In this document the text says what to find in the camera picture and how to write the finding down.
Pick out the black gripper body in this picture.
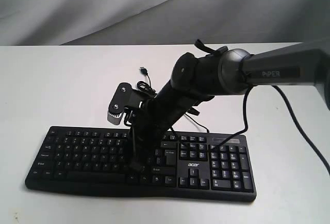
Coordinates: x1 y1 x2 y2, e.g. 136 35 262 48
126 97 180 162

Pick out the dark grey Piper robot arm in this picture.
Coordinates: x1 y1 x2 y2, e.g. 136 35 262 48
129 38 329 172

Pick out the black acer keyboard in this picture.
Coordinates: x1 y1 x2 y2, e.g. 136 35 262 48
25 126 257 202

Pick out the grey backdrop cloth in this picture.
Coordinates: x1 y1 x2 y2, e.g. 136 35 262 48
1 0 329 45

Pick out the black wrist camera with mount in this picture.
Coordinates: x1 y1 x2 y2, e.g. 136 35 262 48
107 81 156 125

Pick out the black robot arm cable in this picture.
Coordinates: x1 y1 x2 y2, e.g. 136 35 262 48
167 84 330 181

